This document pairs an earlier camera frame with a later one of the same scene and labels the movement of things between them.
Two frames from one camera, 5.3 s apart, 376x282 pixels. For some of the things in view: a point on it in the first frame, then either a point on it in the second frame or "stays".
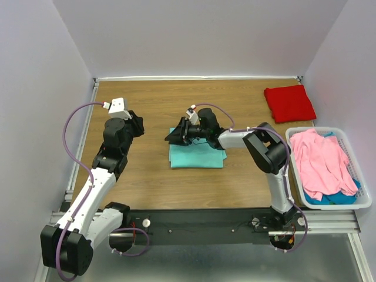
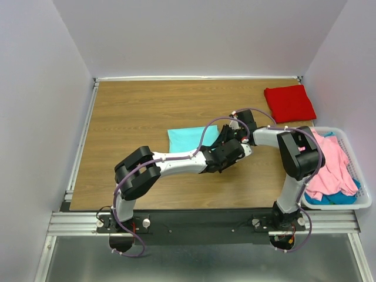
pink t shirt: [322, 164] stays
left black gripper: [137, 122] to [230, 163]
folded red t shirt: [289, 103] stays
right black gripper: [178, 136] to [223, 135]
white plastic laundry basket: [363, 201] stays
